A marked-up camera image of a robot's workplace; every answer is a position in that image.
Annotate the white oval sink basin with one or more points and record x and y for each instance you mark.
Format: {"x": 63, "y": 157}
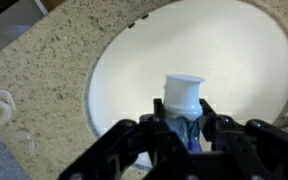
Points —
{"x": 200, "y": 43}

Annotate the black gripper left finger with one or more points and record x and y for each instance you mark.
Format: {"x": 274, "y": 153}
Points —
{"x": 134, "y": 150}

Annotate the blue tube with white cap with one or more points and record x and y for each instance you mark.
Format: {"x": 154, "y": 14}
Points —
{"x": 183, "y": 96}

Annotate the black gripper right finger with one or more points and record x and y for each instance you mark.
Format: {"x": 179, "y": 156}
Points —
{"x": 250, "y": 150}

